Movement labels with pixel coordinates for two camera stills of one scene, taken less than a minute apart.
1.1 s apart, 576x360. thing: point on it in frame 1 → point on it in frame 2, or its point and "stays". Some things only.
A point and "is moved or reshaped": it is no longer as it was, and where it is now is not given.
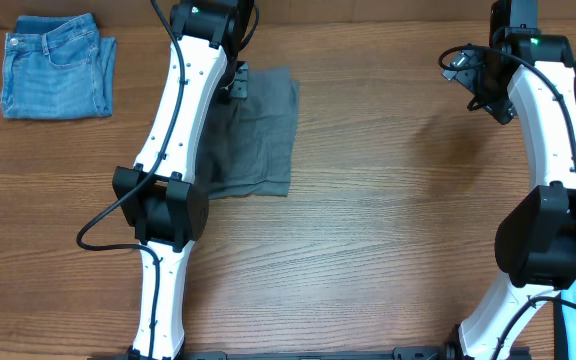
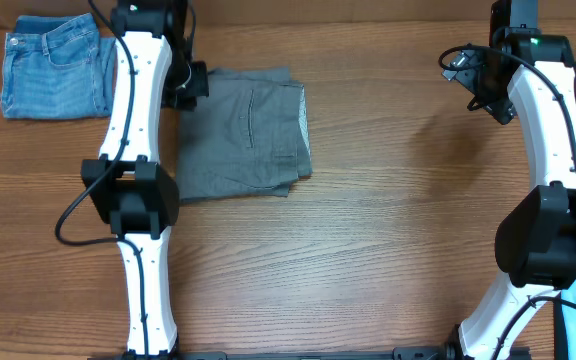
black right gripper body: x=490 y=94 stays
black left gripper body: x=235 y=82 → x=185 y=81
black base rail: x=400 y=353 stays
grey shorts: x=247 y=147 is moved or reshaped
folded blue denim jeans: x=58 y=67 stays
